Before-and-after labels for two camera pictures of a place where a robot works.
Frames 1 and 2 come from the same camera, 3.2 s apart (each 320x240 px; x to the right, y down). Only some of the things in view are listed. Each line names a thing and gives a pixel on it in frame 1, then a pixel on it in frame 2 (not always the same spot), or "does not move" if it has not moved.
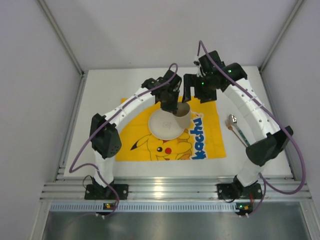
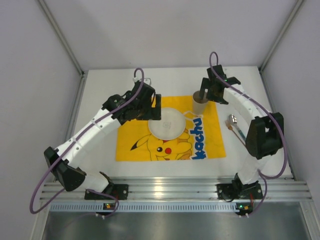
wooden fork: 230,127 does not move
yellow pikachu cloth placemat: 204,139 does not move
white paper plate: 163,125 does not move
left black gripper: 169,99 → 154,107
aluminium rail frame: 176,188 does not move
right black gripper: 196,88 → 206,85
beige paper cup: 183,117 → 199,104
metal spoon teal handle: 232,119 does not move
